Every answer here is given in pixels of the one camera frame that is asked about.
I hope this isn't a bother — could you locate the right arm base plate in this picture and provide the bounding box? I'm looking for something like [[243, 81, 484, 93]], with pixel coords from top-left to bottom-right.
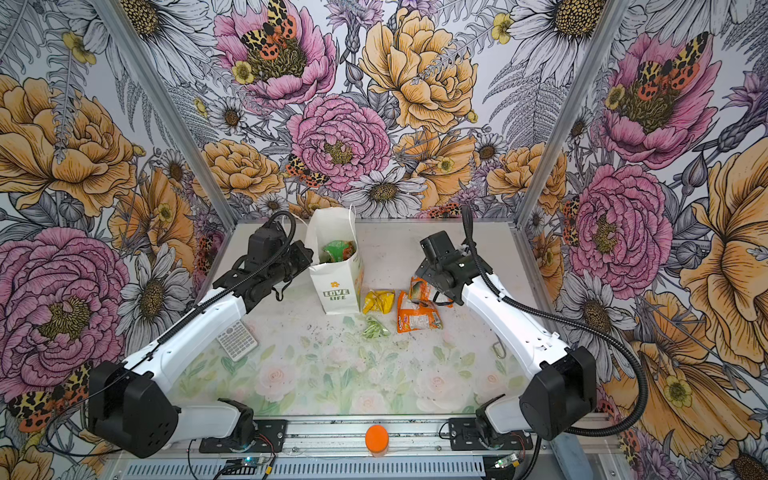
[[439, 417, 534, 451]]

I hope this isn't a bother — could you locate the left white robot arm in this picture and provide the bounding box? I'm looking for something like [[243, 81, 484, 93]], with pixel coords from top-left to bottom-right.
[[85, 220, 314, 458]]

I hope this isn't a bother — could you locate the small green candy wrapper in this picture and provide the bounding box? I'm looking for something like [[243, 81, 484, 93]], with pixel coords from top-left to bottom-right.
[[361, 316, 390, 340]]

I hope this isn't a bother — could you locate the orange white snack packet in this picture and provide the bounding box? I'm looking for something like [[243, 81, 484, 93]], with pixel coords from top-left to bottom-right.
[[396, 291, 443, 333]]

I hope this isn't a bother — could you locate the white calculator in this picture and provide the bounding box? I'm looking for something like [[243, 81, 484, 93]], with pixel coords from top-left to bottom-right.
[[216, 320, 258, 362]]

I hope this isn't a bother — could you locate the right black corrugated cable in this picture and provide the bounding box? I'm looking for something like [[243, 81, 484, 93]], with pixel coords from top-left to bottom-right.
[[460, 205, 650, 438]]

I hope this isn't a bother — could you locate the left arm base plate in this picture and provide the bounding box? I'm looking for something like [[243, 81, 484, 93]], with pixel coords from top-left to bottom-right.
[[199, 419, 288, 454]]

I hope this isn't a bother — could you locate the white paper bag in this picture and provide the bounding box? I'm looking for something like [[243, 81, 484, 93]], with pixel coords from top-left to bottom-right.
[[305, 207, 364, 314]]

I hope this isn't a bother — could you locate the green snack packet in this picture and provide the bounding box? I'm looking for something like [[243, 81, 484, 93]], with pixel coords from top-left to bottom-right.
[[319, 240, 357, 264]]

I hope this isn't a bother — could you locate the yellow snack packet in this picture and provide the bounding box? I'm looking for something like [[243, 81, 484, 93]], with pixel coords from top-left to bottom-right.
[[362, 290, 396, 314]]

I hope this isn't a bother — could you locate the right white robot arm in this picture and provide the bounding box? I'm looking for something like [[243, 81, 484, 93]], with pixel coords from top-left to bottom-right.
[[416, 231, 596, 445]]

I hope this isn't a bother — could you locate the green circuit board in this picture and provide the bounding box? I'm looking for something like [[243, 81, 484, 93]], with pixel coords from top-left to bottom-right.
[[493, 453, 521, 470], [227, 456, 270, 470]]

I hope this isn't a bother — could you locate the left green circuit board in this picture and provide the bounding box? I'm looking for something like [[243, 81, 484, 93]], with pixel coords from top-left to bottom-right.
[[227, 456, 270, 470]]

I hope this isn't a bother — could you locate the orange round button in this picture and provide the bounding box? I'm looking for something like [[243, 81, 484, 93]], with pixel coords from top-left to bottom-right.
[[365, 424, 390, 457]]

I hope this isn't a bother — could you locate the left black cable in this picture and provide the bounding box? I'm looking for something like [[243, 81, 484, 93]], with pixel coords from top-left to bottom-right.
[[41, 209, 299, 458]]

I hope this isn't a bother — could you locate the right green circuit board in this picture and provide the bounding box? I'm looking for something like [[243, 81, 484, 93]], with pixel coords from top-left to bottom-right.
[[493, 453, 521, 470]]

